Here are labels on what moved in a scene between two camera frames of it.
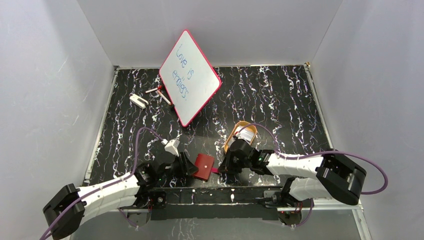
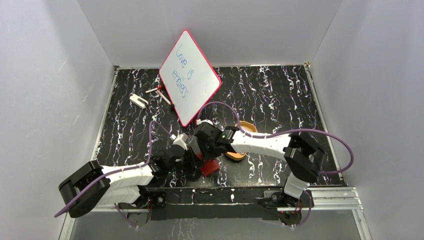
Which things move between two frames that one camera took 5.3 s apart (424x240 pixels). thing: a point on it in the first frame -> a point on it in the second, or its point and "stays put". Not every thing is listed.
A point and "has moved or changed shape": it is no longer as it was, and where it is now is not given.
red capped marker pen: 159,87 stays put
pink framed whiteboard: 189,77 stays put
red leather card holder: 204,164 has moved or changed shape
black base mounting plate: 213,202 stays put
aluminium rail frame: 355,206 stays put
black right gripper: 227,167 -> 206,155
